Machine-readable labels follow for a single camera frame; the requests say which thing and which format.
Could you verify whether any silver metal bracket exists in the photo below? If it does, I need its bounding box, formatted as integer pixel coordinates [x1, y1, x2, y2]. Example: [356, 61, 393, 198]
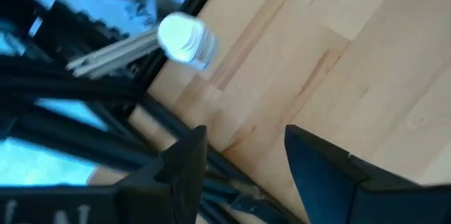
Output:
[66, 32, 161, 79]

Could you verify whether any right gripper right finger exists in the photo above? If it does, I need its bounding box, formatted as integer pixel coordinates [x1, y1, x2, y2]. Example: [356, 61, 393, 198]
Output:
[283, 124, 422, 224]

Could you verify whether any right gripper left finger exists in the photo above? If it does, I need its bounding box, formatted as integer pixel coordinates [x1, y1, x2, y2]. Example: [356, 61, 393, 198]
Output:
[116, 124, 209, 224]

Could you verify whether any large white medicine bottle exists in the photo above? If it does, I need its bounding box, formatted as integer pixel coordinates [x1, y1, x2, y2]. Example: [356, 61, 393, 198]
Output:
[156, 11, 218, 72]

